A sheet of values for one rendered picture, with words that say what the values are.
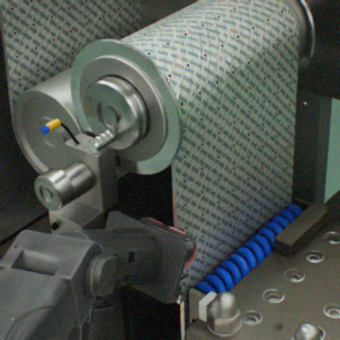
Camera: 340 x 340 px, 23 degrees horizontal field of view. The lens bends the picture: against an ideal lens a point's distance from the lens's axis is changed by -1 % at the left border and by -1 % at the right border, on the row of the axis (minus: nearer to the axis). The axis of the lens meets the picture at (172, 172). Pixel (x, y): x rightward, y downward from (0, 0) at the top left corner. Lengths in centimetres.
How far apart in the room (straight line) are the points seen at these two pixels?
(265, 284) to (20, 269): 35
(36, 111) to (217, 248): 26
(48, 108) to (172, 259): 24
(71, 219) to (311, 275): 29
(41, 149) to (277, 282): 31
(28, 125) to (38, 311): 38
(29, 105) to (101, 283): 34
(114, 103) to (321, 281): 32
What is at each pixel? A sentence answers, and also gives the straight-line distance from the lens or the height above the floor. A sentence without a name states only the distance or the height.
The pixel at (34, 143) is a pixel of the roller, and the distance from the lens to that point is 102.
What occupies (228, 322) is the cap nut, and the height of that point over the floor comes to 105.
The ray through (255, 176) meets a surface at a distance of 101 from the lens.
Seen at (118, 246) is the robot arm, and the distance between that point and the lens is 80.
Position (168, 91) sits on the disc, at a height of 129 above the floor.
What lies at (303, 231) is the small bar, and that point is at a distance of 104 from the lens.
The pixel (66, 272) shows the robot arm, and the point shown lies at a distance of 69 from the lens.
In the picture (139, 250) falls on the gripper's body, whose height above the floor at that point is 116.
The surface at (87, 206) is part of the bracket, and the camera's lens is 93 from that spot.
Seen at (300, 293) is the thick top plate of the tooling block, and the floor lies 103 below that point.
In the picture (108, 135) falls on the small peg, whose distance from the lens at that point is 86.
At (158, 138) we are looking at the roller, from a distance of 85.
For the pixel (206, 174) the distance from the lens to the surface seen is 92.
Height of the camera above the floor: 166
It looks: 32 degrees down
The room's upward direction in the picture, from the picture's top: 2 degrees counter-clockwise
